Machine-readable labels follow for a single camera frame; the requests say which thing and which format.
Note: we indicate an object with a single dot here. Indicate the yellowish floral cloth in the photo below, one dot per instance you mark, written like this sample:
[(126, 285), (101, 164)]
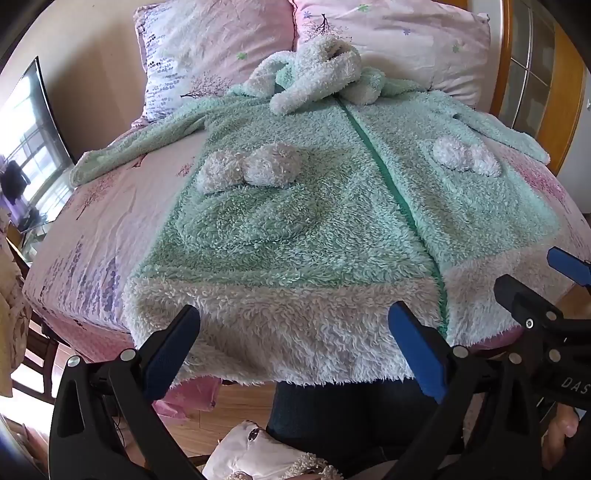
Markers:
[(11, 300)]

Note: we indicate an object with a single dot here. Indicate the pink bed skirt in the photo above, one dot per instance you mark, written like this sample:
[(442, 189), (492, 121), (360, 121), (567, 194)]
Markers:
[(189, 397)]

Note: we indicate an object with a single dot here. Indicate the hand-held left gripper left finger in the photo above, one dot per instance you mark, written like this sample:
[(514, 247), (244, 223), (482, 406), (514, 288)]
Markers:
[(171, 350)]

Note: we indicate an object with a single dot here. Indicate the person's right hand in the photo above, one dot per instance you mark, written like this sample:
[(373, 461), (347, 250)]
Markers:
[(559, 438)]

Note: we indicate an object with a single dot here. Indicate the floral pink pillow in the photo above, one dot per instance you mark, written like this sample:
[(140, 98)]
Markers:
[(406, 41), (203, 50)]

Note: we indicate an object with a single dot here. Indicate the glass television stand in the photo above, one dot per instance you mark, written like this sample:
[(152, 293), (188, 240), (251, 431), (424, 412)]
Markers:
[(39, 235)]

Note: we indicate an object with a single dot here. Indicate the flat screen television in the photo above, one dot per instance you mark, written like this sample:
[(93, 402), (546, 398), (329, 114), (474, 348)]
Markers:
[(32, 138)]

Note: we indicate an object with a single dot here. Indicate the floral pink bed sheet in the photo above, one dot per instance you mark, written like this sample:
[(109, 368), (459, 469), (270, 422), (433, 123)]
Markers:
[(92, 230)]

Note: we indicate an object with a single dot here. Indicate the wooden headboard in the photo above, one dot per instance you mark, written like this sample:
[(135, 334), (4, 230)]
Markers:
[(504, 69)]

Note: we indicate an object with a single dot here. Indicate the beige fluffy rug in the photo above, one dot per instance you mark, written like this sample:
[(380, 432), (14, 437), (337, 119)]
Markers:
[(258, 454)]

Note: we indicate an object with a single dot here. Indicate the person's dark pants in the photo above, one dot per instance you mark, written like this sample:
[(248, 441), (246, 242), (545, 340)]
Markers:
[(346, 424)]

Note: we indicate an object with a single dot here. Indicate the dark wooden chair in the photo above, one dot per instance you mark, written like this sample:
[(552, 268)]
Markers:
[(39, 355)]

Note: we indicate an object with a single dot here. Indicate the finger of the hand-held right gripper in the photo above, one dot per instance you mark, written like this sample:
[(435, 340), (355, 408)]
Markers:
[(570, 265), (521, 297)]

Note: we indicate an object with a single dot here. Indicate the green fleece hooded robe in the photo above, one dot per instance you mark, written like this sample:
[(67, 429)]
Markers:
[(300, 221)]

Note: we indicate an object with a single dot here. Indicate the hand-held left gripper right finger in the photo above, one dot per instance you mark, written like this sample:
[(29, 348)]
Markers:
[(415, 350)]

